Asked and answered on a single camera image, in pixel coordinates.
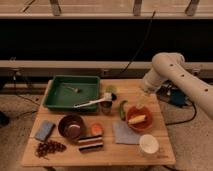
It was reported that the orange fruit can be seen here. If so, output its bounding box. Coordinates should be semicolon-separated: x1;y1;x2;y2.
90;123;104;136

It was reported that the corn cob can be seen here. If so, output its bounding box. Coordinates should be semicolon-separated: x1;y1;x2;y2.
128;115;146;125

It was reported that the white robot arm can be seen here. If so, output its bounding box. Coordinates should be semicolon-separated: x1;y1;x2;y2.
140;52;213;120

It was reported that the green pepper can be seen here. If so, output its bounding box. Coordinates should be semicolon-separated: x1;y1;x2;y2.
119;100;127;121

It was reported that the small item in tray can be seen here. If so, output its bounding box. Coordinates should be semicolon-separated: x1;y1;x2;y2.
65;85;80;93

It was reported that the brown bowl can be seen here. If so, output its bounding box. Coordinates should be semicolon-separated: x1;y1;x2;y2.
58;115;86;141

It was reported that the metal cup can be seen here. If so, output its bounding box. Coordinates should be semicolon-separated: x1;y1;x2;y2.
100;101;112;115

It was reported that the blue sponge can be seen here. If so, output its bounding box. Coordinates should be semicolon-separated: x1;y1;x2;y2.
34;120;55;142

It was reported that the grey cloth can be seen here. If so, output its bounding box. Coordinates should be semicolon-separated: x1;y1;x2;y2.
113;121;140;145

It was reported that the white cup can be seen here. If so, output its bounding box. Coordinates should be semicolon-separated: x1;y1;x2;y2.
139;134;159;156

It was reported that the black cable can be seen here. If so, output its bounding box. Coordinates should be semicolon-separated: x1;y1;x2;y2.
120;10;157;75

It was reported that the green plastic cup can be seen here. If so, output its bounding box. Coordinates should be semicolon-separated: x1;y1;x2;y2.
106;85;117;94

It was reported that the orange bowl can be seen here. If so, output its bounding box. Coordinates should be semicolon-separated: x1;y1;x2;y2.
126;106;153;133

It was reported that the white dish brush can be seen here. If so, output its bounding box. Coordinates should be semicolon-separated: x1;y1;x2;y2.
74;92;117;108

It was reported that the bunch of dark grapes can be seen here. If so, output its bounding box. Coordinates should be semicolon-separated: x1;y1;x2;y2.
35;140;66;157

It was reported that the blue power adapter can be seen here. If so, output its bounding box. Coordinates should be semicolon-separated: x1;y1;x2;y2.
170;90;186;107

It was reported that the striped block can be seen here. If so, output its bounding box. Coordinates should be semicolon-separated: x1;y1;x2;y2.
78;135;104;152

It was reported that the green plastic tray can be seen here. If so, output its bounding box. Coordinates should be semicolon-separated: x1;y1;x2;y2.
43;75;100;112

